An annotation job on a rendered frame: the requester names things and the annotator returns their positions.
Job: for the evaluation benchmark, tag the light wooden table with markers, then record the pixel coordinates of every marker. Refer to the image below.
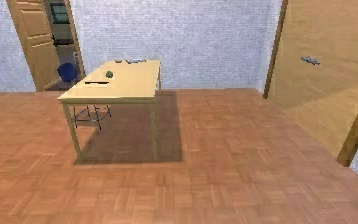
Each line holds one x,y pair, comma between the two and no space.
127,83

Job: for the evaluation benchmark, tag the blue grey dish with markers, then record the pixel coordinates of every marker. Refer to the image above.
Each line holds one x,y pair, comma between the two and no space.
135,61

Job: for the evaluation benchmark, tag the small dark bowl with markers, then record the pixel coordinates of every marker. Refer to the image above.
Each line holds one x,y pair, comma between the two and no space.
118,61

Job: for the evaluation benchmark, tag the small green round object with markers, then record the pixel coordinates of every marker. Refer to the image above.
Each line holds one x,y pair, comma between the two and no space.
109,74

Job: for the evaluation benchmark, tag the flat black rectangular object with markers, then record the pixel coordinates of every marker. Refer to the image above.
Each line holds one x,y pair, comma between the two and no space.
96,82

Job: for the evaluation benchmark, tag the blue chair with metal legs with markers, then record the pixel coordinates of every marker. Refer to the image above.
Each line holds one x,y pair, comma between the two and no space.
67,72

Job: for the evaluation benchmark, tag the plain wooden room door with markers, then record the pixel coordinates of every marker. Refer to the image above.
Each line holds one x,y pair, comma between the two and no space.
323,73

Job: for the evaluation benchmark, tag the dark framed window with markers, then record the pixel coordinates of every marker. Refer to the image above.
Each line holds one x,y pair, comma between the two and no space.
59,13

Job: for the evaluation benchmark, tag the panelled wooden room door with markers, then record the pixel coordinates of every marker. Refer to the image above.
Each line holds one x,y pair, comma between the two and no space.
37,43

